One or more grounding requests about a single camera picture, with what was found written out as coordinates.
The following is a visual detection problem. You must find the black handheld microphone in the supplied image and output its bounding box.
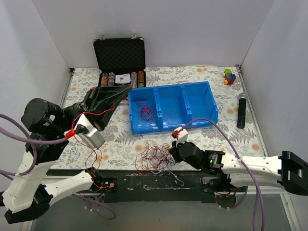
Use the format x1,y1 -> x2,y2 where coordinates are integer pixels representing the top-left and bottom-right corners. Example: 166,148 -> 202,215
237,93 -> 246,129

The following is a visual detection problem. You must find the black metal base rail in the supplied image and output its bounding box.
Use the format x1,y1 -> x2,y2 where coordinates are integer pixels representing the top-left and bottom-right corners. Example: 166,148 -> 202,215
69,168 -> 244,204

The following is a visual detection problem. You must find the long red wire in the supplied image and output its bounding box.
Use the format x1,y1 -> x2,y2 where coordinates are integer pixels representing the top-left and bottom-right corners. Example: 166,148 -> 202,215
71,102 -> 116,188

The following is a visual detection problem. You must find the colourful toy block train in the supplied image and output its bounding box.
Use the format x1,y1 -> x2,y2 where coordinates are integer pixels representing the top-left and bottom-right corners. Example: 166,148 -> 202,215
221,69 -> 236,86

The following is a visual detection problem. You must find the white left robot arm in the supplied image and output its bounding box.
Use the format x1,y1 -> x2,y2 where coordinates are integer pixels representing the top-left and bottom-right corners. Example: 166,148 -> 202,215
0,85 -> 132,224

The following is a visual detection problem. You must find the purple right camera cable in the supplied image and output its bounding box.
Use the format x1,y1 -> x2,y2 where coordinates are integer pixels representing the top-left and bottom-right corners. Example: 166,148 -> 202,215
182,117 -> 267,231

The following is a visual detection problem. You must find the blue three-compartment plastic bin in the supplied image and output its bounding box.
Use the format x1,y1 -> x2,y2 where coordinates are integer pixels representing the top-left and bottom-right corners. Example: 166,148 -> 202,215
128,81 -> 218,134

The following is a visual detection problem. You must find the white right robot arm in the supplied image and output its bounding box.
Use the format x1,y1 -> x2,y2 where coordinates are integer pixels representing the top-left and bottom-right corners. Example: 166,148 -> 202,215
169,141 -> 308,196

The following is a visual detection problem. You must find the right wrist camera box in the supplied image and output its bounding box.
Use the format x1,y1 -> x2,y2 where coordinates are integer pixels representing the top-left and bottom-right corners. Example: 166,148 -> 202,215
171,127 -> 188,146

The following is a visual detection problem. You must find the black poker chip case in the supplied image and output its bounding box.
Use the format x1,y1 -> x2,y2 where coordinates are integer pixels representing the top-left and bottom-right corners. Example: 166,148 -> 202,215
93,36 -> 146,86

